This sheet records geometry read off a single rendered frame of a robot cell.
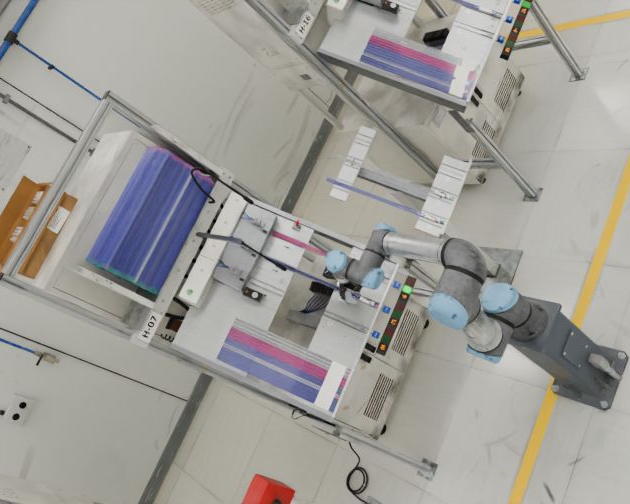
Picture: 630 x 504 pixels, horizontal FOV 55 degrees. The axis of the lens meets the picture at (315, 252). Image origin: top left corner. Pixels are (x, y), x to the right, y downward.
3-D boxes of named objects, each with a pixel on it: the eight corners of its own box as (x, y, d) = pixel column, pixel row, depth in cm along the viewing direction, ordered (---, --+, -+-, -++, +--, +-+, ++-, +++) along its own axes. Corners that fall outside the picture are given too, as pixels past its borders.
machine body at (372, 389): (437, 315, 317) (363, 262, 280) (385, 444, 302) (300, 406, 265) (353, 296, 367) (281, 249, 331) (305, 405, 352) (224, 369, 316)
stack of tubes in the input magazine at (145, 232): (216, 181, 245) (161, 144, 229) (157, 296, 234) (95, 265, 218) (201, 181, 254) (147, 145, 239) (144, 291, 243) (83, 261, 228)
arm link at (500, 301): (536, 299, 207) (517, 282, 199) (520, 334, 205) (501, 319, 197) (506, 292, 217) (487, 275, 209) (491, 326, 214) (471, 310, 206)
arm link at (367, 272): (386, 257, 198) (357, 245, 203) (372, 288, 196) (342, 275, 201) (391, 264, 205) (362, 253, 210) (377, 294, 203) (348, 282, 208)
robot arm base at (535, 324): (554, 307, 212) (541, 295, 206) (538, 346, 209) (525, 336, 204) (516, 298, 224) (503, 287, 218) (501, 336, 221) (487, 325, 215)
